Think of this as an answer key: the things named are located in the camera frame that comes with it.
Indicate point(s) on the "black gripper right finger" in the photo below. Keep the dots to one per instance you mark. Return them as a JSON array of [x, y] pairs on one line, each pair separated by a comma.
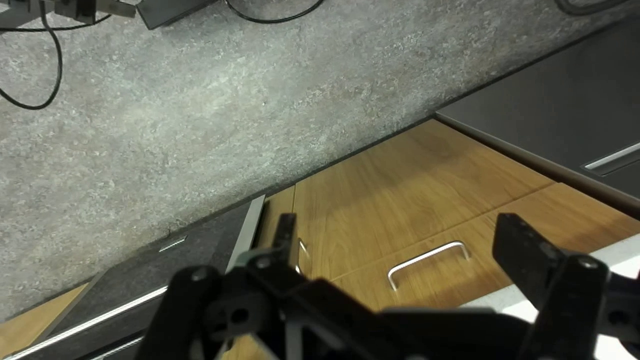
[[573, 292]]

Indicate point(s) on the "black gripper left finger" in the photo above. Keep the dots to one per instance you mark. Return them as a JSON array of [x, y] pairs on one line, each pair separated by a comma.
[[201, 306]]

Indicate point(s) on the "wooden drawer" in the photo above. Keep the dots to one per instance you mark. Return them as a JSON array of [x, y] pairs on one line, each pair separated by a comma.
[[426, 271]]

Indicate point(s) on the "wooden end cabinet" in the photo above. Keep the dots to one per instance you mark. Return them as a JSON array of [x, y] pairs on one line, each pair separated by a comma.
[[33, 326]]

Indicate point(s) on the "dark appliance front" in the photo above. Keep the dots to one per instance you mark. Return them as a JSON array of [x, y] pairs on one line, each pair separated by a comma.
[[553, 101]]

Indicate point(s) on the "wooden cabinet door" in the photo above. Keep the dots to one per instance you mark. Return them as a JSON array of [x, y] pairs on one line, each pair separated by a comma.
[[400, 187]]

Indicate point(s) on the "grey metal cart foot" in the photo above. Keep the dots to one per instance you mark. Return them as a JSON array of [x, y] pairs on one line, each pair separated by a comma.
[[172, 13]]

